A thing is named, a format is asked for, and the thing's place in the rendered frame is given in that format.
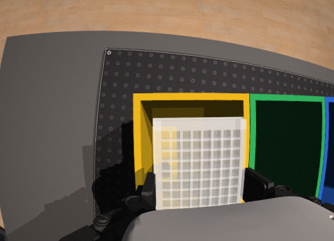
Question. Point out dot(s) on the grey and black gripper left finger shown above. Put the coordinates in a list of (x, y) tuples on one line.
[(111, 226)]

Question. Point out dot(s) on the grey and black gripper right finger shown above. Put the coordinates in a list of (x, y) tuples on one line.
[(257, 187)]

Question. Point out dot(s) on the green open-top bin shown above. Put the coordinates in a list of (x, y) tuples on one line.
[(289, 135)]

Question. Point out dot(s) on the yellow open-top bin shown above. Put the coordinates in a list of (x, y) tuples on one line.
[(203, 105)]

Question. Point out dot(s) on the blue bin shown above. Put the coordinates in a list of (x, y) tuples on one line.
[(327, 177)]

